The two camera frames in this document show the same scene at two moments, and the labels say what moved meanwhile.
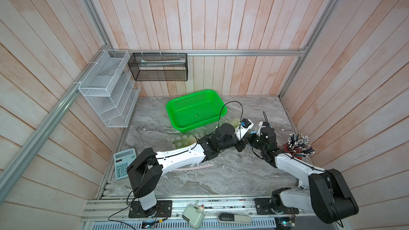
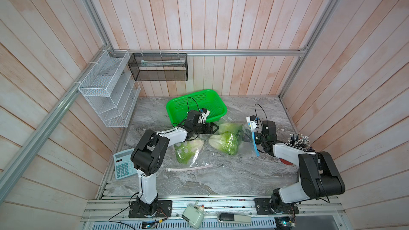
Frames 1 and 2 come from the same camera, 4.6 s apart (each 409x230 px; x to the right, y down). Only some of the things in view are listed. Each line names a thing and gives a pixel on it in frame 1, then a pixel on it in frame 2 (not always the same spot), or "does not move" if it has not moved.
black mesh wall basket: x=159 y=66 does not move
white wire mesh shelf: x=110 y=89 does not move
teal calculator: x=121 y=161 does not move
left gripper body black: x=239 y=145 to x=204 y=128
